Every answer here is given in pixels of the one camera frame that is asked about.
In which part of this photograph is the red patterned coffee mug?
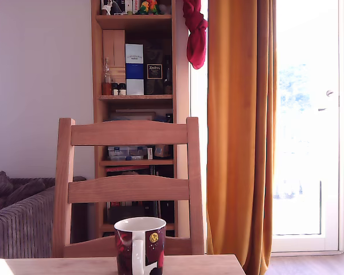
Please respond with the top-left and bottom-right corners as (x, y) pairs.
(114, 216), (167, 275)

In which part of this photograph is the wooden ladder-back chair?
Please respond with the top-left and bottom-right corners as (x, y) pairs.
(51, 116), (205, 258)

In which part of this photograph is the clear plastic storage box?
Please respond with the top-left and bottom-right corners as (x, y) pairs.
(107, 145), (148, 162)

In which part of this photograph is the red book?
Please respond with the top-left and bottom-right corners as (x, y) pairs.
(105, 165), (151, 173)

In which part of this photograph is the dark glass bottle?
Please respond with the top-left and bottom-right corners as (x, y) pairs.
(163, 55), (174, 95)

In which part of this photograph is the dark whisky box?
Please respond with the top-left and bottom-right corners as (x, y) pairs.
(143, 42), (165, 96)

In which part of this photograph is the orange curtain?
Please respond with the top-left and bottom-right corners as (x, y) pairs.
(206, 0), (277, 275)

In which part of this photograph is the white and blue box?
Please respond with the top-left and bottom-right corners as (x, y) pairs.
(124, 43), (145, 96)

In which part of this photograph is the clear glass bottle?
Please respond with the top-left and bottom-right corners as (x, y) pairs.
(101, 57), (113, 96)

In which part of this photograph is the knotted red cloth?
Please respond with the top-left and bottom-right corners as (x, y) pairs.
(182, 0), (209, 70)

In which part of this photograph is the plain wooden box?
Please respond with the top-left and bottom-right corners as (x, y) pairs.
(102, 29), (126, 85)

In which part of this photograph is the tall wooden shelf unit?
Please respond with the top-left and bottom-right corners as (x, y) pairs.
(91, 0), (190, 239)

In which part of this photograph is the green parrot toy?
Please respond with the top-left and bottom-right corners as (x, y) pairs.
(135, 0), (150, 15)

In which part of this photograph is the metal window handle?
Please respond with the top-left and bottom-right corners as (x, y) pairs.
(317, 89), (335, 112)

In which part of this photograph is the grey corduroy sofa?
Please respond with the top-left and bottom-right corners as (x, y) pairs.
(0, 170), (87, 260)

